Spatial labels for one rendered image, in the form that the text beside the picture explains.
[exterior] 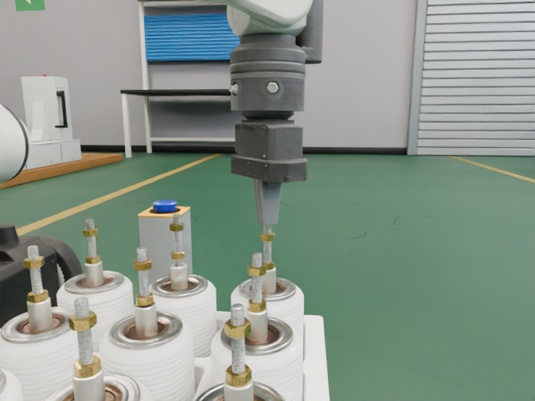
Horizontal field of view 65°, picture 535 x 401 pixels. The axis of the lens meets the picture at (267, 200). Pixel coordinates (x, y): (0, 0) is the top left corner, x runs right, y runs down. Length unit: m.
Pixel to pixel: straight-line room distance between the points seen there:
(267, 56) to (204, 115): 5.10
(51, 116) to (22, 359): 3.67
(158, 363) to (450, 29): 5.32
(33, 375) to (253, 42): 0.41
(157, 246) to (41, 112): 3.45
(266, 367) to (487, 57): 5.37
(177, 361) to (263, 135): 0.26
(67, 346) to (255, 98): 0.33
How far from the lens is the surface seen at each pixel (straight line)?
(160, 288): 0.58
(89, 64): 6.17
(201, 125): 5.58
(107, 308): 0.59
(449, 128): 5.50
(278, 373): 0.43
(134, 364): 0.45
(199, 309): 0.55
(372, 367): 0.89
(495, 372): 0.96
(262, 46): 0.48
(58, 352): 0.50
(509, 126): 5.73
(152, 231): 0.72
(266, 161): 0.47
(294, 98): 0.49
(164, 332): 0.47
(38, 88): 4.17
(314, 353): 0.57
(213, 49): 5.46
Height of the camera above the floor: 0.47
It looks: 11 degrees down
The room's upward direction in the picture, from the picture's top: straight up
